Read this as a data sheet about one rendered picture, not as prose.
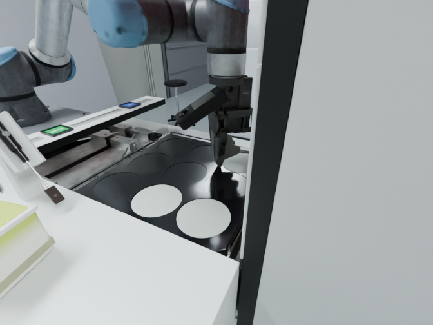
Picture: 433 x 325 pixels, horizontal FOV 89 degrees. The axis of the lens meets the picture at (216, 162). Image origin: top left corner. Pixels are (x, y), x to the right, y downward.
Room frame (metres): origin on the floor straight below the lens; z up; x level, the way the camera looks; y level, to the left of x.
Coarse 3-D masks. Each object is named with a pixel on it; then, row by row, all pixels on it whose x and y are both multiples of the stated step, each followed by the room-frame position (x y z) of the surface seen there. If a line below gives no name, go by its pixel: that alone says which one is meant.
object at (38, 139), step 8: (144, 104) 0.80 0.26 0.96; (104, 112) 0.71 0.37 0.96; (112, 112) 0.72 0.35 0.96; (120, 112) 0.71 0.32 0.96; (128, 112) 0.71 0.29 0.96; (80, 120) 0.64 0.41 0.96; (88, 120) 0.65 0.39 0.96; (96, 120) 0.64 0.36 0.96; (104, 120) 0.64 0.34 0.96; (80, 128) 0.57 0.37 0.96; (32, 136) 0.52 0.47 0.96; (40, 136) 0.52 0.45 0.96; (48, 136) 0.52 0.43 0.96; (56, 136) 0.52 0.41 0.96; (64, 136) 0.52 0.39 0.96; (40, 144) 0.47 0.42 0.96
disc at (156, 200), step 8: (144, 192) 0.37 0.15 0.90; (152, 192) 0.37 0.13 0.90; (160, 192) 0.37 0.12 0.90; (168, 192) 0.37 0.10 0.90; (176, 192) 0.37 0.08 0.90; (136, 200) 0.34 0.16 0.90; (144, 200) 0.34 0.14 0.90; (152, 200) 0.34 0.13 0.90; (160, 200) 0.34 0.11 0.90; (168, 200) 0.34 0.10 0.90; (176, 200) 0.34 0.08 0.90; (136, 208) 0.32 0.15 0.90; (144, 208) 0.32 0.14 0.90; (152, 208) 0.32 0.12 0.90; (160, 208) 0.32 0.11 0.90; (168, 208) 0.32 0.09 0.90; (144, 216) 0.30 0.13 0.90; (152, 216) 0.30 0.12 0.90
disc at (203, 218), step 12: (192, 204) 0.33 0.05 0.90; (204, 204) 0.33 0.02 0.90; (216, 204) 0.33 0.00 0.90; (180, 216) 0.30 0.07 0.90; (192, 216) 0.30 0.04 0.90; (204, 216) 0.30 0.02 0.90; (216, 216) 0.30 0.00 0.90; (228, 216) 0.30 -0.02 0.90; (180, 228) 0.27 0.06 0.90; (192, 228) 0.27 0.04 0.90; (204, 228) 0.27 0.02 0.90; (216, 228) 0.27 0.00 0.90
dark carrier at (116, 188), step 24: (168, 144) 0.59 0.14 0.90; (192, 144) 0.59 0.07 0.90; (120, 168) 0.46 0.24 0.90; (144, 168) 0.46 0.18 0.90; (168, 168) 0.46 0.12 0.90; (192, 168) 0.46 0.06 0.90; (216, 168) 0.46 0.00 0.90; (96, 192) 0.37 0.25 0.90; (120, 192) 0.37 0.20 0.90; (192, 192) 0.37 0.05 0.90; (216, 192) 0.37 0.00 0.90; (240, 192) 0.37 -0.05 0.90; (168, 216) 0.30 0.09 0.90; (240, 216) 0.30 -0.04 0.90; (192, 240) 0.24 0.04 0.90; (216, 240) 0.24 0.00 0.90
